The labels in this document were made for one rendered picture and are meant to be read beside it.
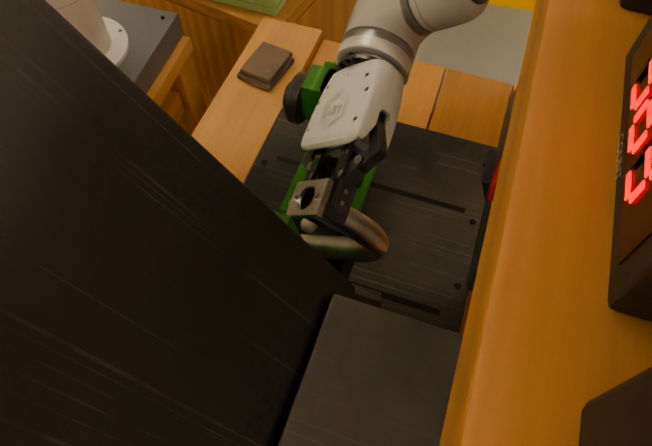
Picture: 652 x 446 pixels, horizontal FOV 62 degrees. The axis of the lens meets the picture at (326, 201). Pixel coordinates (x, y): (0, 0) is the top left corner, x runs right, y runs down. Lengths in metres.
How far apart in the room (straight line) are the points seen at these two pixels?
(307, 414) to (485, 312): 0.31
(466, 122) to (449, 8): 0.55
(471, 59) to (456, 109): 1.45
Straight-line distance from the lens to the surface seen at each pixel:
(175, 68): 1.29
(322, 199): 0.52
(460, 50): 2.60
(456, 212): 0.96
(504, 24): 2.79
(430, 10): 0.60
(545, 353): 0.18
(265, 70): 1.12
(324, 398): 0.47
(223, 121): 1.08
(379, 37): 0.59
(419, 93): 1.15
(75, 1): 1.15
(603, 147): 0.23
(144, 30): 1.29
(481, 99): 1.17
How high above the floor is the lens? 1.70
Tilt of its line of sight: 58 degrees down
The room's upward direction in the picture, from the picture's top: straight up
